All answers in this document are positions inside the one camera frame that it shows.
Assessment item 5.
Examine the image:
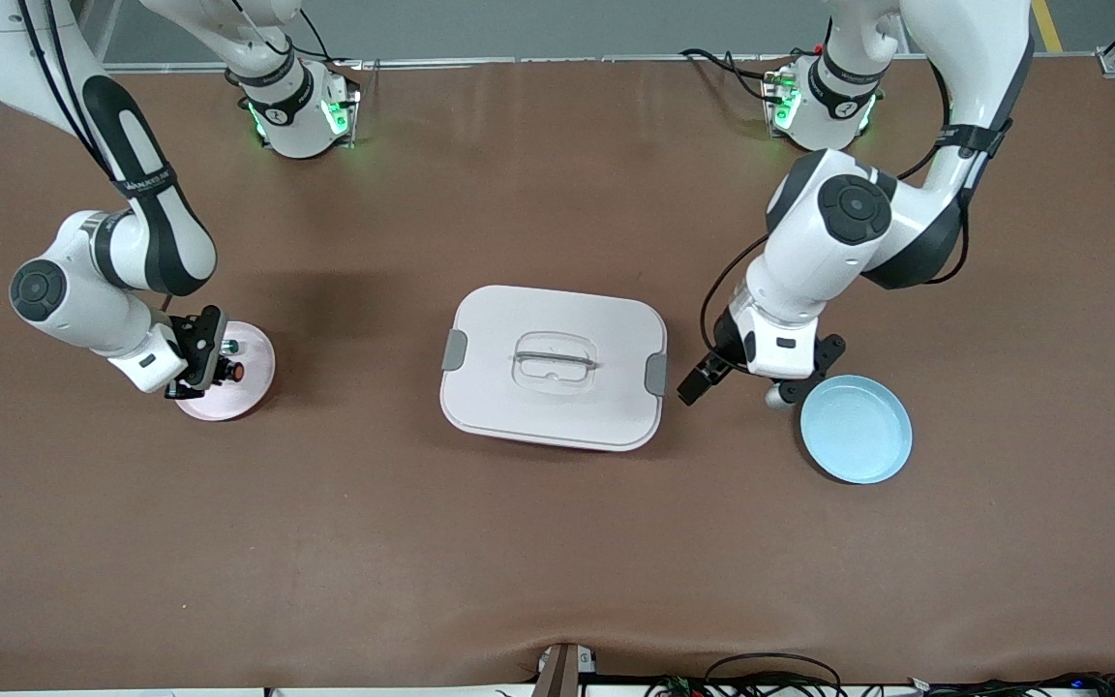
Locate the light blue round plate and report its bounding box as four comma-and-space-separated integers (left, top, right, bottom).
799, 375, 914, 486

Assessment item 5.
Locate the pink round plate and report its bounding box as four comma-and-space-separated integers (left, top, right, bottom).
173, 320, 278, 423

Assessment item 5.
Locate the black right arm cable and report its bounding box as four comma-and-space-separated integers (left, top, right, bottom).
15, 0, 176, 316

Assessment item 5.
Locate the silver table edge rail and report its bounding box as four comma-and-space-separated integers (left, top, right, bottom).
103, 55, 815, 75

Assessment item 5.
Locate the brown camera mount post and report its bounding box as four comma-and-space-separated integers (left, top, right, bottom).
530, 642, 599, 697

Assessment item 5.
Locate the black cable loop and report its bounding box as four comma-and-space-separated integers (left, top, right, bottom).
703, 653, 844, 696

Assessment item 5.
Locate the tangled cable bundle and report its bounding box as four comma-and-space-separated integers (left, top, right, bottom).
645, 673, 1115, 697

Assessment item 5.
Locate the white lidded storage box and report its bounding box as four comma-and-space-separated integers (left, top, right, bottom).
439, 284, 670, 453

